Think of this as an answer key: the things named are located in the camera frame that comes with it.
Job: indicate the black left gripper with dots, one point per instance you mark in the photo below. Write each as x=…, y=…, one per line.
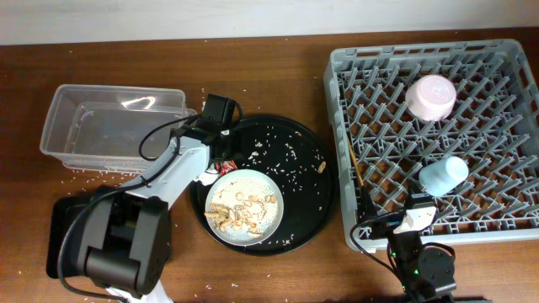
x=238, y=137

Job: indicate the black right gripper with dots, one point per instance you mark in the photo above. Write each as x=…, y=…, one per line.
x=367, y=212

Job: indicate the red snack wrapper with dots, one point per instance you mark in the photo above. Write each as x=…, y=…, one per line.
x=226, y=167

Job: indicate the grey plate with food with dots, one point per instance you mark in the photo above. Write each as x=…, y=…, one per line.
x=244, y=208

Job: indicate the wooden chopstick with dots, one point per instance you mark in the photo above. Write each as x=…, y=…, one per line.
x=355, y=163

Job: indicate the light blue cup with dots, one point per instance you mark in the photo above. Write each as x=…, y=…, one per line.
x=441, y=177

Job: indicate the white tissue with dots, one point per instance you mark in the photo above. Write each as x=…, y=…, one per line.
x=208, y=177

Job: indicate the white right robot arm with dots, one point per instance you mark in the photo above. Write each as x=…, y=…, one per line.
x=425, y=270

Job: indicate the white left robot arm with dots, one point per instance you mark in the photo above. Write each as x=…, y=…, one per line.
x=116, y=243

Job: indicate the grey dishwasher rack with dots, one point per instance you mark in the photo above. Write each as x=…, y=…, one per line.
x=493, y=127

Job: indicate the peanut on tray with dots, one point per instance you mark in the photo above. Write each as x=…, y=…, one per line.
x=321, y=167

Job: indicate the round black tray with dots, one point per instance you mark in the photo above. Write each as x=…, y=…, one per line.
x=289, y=153

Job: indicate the clear plastic bin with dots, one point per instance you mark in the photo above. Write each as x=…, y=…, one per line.
x=98, y=127

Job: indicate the black rectangular tray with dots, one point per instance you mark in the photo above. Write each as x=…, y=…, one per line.
x=64, y=212

